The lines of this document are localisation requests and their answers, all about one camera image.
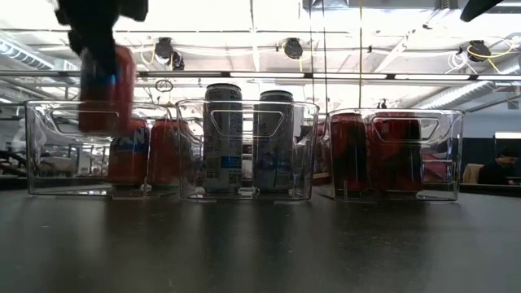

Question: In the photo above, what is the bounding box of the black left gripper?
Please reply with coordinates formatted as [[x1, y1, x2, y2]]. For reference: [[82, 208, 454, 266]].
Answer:
[[55, 0, 150, 78]]

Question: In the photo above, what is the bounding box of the clear plastic bin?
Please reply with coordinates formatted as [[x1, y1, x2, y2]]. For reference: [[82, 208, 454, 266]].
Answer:
[[313, 107, 465, 203], [175, 98, 320, 201], [24, 99, 181, 197]]

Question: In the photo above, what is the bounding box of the white Celsius can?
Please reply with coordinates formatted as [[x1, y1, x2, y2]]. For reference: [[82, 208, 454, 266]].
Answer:
[[202, 83, 244, 193], [252, 90, 295, 192]]

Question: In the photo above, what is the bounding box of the dented red Coca-Cola can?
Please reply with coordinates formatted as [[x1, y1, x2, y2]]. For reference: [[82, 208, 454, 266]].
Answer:
[[367, 116, 424, 195]]

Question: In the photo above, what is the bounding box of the person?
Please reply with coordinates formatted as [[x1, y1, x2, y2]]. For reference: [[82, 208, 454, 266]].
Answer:
[[476, 146, 521, 186]]

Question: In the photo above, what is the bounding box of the tan chair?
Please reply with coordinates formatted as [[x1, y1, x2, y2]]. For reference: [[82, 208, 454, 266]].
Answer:
[[462, 162, 484, 185]]

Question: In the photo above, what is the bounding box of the black ceiling cable reel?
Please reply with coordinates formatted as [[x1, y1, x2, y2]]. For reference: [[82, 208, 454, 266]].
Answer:
[[153, 37, 185, 71], [466, 39, 493, 63], [282, 37, 304, 61]]

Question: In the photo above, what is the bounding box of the ceiling light rail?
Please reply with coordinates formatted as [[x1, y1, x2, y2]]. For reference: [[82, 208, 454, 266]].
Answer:
[[0, 69, 521, 81]]

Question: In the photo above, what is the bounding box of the silver ceiling duct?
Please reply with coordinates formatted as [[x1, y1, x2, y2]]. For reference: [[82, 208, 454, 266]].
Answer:
[[406, 79, 521, 111]]

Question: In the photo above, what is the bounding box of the dark partition wall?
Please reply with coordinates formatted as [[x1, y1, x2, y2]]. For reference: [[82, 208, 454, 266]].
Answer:
[[458, 137, 521, 186]]

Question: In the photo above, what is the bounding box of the black hanging cord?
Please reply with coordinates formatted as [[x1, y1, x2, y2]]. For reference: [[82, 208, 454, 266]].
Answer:
[[309, 0, 314, 103]]

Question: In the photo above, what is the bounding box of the black table frame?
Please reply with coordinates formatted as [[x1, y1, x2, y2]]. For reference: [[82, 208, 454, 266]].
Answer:
[[0, 175, 521, 199]]

